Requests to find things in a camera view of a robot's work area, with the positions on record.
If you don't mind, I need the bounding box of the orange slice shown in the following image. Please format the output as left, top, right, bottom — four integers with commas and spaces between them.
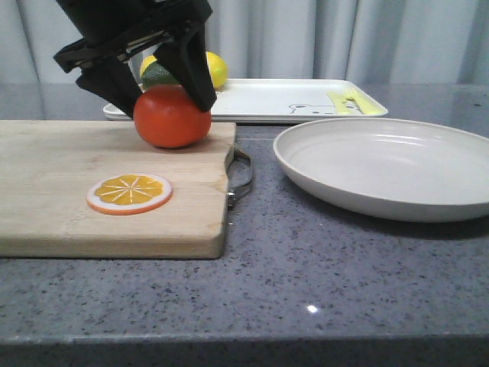
86, 174, 173, 216

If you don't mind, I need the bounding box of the cream rectangular bear tray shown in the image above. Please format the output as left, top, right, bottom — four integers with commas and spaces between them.
102, 78, 389, 124

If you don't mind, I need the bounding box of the wooden cutting board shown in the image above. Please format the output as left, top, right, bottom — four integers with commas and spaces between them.
1, 120, 236, 258

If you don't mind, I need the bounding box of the cream shallow plate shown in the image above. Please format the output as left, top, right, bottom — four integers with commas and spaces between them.
274, 118, 488, 222

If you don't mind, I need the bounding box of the dark green lime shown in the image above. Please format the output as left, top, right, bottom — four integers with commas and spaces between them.
141, 62, 180, 91

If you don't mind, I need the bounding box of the grey curtain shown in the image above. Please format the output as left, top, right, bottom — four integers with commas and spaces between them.
1, 1, 488, 85

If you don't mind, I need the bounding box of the yellow lemon right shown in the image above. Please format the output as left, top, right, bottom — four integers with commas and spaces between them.
206, 51, 228, 89

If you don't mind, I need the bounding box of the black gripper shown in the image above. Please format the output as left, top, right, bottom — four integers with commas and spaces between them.
54, 1, 217, 116

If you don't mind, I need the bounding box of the orange mandarin fruit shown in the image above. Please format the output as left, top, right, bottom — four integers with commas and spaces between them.
133, 85, 212, 148

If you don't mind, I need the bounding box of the yellow lemon behind lime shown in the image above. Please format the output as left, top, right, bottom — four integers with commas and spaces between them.
140, 55, 157, 78

